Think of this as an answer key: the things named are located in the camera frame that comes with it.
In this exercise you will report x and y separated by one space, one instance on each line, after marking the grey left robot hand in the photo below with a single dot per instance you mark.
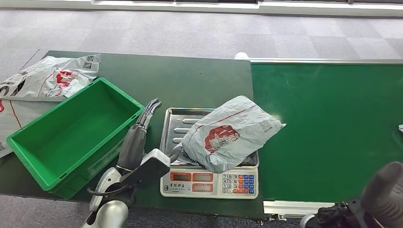
133 144

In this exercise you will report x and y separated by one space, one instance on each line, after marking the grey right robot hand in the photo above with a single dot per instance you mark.
385 192

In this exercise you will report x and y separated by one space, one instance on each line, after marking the grey courier bag red print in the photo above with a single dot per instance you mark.
226 135

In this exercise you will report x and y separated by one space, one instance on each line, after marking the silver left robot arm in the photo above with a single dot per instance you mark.
108 210

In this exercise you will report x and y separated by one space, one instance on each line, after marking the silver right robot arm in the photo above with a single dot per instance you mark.
333 215

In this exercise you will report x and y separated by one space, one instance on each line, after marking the green conveyor belt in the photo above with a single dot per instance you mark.
321 126

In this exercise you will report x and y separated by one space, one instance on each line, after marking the white conveyor roller end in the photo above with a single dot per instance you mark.
241 55

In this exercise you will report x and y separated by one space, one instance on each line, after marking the steel scale weighing tray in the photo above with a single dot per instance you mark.
176 126

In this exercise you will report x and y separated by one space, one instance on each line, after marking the green plastic crate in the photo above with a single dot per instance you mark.
72 132

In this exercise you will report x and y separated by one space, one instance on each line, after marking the white electronic scale body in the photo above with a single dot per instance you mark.
204 186

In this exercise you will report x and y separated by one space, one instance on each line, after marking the crumpled grey courier bag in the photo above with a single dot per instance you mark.
47 78

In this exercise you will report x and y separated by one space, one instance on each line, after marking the flat white courier bag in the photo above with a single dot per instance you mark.
17 118

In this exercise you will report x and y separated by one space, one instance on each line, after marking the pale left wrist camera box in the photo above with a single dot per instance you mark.
151 168

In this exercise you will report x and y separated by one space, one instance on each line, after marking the silver conveyor side rail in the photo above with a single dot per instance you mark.
292 208
324 60

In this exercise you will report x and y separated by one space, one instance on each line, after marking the white wall ledge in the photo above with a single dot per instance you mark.
201 7

